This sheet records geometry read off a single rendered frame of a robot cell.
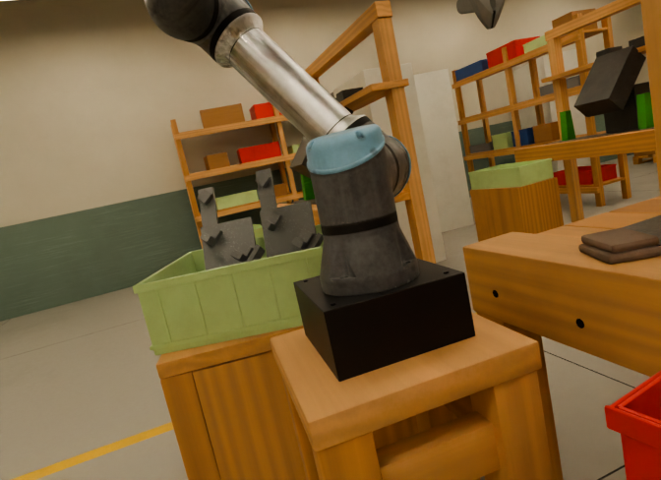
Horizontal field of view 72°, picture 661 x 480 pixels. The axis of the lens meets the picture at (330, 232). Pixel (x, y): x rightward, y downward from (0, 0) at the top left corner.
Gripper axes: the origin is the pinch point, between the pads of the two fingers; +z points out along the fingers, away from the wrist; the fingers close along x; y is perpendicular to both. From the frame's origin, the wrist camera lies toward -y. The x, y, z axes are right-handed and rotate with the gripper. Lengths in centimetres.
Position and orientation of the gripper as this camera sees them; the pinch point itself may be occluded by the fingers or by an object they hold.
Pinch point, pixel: (493, 18)
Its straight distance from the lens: 78.7
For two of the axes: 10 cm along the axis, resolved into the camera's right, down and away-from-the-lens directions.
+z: 2.1, 9.7, 1.4
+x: -9.2, 2.4, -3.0
